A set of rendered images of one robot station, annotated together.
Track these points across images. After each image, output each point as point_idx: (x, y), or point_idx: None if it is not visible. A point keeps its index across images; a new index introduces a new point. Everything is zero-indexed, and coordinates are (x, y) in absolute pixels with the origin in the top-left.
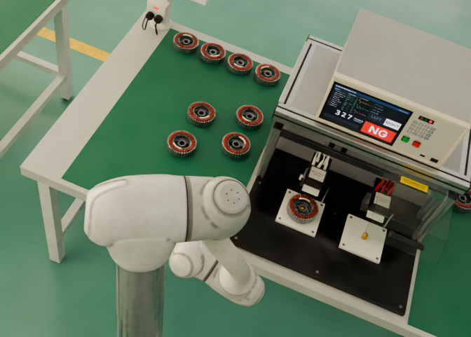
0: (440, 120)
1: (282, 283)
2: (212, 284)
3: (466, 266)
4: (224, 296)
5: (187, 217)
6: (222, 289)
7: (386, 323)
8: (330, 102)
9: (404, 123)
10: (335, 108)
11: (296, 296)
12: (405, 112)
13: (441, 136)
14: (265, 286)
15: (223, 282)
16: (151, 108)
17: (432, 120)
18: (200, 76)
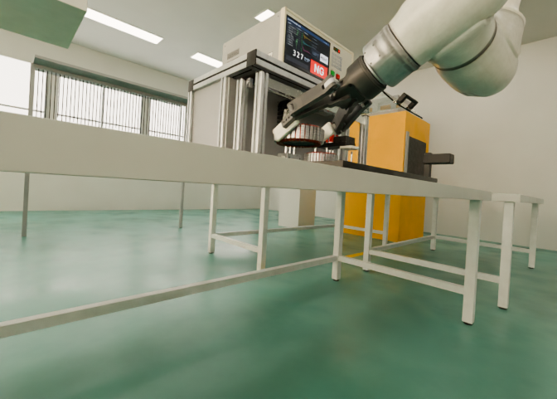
0: (341, 49)
1: (400, 191)
2: (501, 34)
3: None
4: (510, 60)
5: None
6: (518, 19)
7: (444, 187)
8: (288, 41)
9: (329, 56)
10: (292, 47)
11: (314, 365)
12: (327, 44)
13: (345, 65)
14: (292, 384)
15: (512, 7)
16: None
17: (339, 50)
18: None
